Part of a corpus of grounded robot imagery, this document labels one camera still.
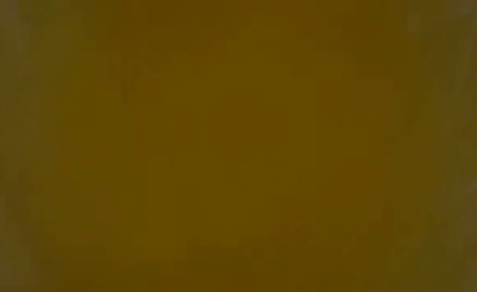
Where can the plain yellow bowl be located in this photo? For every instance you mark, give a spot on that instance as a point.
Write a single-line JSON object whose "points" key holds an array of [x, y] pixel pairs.
{"points": [[238, 146]]}

